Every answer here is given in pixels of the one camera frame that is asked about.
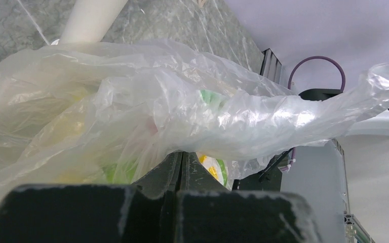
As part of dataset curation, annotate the clear printed plastic bag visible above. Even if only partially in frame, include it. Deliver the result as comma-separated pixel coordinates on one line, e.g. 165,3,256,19
0,39,389,200

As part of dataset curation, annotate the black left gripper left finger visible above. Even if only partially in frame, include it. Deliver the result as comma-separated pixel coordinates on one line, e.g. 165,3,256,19
0,152,183,242

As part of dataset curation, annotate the white PVC pipe frame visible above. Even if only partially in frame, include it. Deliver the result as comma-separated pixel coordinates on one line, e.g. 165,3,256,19
52,0,128,45

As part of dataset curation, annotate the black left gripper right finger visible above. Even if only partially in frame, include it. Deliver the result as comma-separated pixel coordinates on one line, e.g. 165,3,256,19
174,152,322,242

